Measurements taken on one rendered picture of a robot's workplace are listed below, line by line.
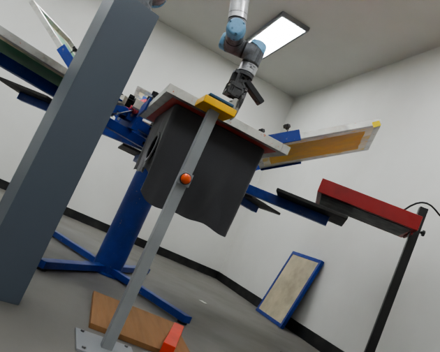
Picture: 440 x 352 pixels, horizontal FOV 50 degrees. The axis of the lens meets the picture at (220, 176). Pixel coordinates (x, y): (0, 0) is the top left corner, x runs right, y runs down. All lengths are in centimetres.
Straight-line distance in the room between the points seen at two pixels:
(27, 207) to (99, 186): 481
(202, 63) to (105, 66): 522
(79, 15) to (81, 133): 518
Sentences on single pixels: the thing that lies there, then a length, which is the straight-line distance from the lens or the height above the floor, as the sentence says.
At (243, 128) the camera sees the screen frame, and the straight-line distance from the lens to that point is 197.
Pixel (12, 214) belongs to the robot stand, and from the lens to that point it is 178.
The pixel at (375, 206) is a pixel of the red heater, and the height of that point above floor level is 106.
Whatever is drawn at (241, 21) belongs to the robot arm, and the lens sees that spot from 191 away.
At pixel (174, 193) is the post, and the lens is 168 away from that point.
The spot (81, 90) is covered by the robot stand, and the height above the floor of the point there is 79.
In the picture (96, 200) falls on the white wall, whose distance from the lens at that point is 658.
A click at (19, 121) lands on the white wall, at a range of 663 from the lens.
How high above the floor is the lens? 49
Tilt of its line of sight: 7 degrees up
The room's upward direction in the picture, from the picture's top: 24 degrees clockwise
